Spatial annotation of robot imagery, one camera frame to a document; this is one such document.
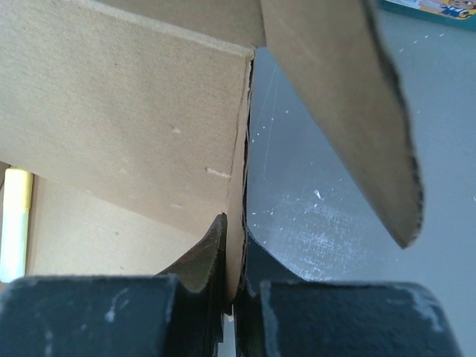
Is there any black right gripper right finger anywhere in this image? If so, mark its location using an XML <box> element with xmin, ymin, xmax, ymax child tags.
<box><xmin>232</xmin><ymin>223</ymin><xmax>462</xmax><ymax>356</ymax></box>

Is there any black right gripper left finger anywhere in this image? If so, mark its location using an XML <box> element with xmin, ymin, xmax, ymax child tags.
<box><xmin>1</xmin><ymin>214</ymin><xmax>228</xmax><ymax>356</ymax></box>

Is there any brown cardboard box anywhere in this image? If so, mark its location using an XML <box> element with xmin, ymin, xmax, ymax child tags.
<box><xmin>1</xmin><ymin>1</ymin><xmax>423</xmax><ymax>299</ymax></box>

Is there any yellow highlighter marker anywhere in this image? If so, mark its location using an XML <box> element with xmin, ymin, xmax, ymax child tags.
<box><xmin>1</xmin><ymin>167</ymin><xmax>33</xmax><ymax>283</ymax></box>

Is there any teal plastic basin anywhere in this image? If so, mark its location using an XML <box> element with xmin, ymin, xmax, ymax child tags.
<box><xmin>378</xmin><ymin>0</ymin><xmax>475</xmax><ymax>31</ymax></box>

